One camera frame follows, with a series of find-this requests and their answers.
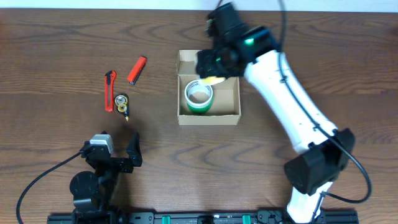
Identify yellow sticky note pad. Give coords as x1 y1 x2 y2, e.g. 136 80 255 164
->
198 76 226 86

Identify white tape roll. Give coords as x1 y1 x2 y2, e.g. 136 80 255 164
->
184 80 213 108

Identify green tape roll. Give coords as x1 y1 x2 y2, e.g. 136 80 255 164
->
187 99 213 114

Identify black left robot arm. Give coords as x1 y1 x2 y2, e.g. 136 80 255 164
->
70 131 142 220

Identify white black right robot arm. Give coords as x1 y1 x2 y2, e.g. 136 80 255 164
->
195 25 354 223

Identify open cardboard box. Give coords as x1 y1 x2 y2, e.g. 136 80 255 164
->
176 50 241 126

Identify black yellow correction tape dispenser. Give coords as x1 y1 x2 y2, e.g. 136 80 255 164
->
114 94 129 121

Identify red utility knife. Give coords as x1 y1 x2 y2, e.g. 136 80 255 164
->
104 70 117 112

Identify red mini stapler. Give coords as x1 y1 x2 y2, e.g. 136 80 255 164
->
127 56 147 85

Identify black left camera cable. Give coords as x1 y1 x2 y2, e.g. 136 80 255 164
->
16 151 83 224

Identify black camera cable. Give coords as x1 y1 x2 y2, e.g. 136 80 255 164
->
214 0 373 218
16 151 83 224

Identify black right camera cable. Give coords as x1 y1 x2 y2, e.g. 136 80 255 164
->
214 0 373 218

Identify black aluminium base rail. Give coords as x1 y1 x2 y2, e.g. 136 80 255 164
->
46 210 360 224

